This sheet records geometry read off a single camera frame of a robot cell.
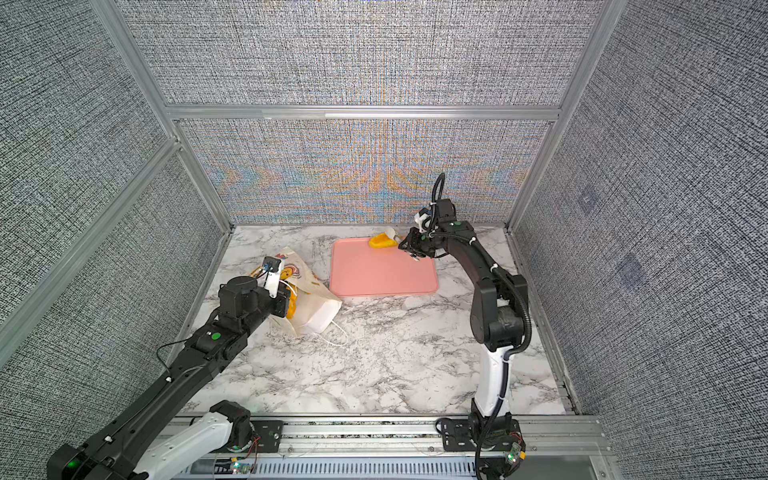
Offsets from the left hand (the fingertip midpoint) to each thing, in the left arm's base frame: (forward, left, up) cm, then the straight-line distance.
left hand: (286, 281), depth 79 cm
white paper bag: (+3, -5, -17) cm, 18 cm away
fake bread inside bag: (-7, -4, +4) cm, 9 cm away
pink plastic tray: (+19, -18, -20) cm, 33 cm away
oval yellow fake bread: (+28, -27, -16) cm, 42 cm away
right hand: (+16, -33, -5) cm, 37 cm away
